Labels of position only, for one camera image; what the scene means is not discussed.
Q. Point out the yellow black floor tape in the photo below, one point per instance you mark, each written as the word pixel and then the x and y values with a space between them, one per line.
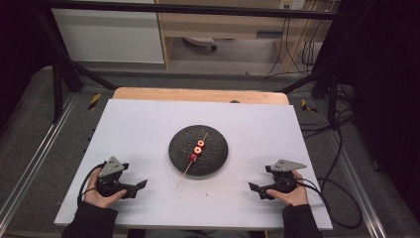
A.
pixel 94 101
pixel 307 106

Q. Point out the thin wooden skewer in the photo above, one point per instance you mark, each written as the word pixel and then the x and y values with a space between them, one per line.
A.
pixel 185 172

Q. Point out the person's right hand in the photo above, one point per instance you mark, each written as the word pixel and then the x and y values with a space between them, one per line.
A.
pixel 295 197

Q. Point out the light wooden desk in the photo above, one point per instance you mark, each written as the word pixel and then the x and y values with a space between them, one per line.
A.
pixel 214 26

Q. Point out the wooden table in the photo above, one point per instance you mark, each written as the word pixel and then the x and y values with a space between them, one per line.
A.
pixel 185 95

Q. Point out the person's left hand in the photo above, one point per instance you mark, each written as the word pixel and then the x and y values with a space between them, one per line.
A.
pixel 97 200

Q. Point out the black metal frame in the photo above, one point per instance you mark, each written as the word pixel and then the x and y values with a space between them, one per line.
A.
pixel 198 9

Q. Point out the white cabinet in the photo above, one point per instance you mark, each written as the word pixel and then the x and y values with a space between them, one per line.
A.
pixel 105 36

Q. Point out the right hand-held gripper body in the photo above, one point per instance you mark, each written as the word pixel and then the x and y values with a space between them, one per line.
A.
pixel 284 181

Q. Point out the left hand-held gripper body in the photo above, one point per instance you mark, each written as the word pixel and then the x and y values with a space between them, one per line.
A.
pixel 110 168

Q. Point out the red sausage slice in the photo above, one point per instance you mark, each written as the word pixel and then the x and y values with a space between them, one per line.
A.
pixel 200 143
pixel 197 150

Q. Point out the white wall socket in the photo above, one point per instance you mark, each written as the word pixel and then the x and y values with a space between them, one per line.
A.
pixel 292 4

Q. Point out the white chair base leg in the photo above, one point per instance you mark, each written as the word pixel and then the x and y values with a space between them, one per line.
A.
pixel 198 40

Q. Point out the small dark round object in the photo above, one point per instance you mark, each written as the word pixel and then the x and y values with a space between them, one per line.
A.
pixel 235 101

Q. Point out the aluminium floor rail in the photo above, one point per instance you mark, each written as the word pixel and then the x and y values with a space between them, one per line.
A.
pixel 36 158
pixel 358 188

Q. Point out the black round plate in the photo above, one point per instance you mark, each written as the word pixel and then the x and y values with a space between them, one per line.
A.
pixel 211 155

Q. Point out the black curtain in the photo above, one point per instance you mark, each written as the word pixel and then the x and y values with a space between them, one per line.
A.
pixel 386 82
pixel 20 49

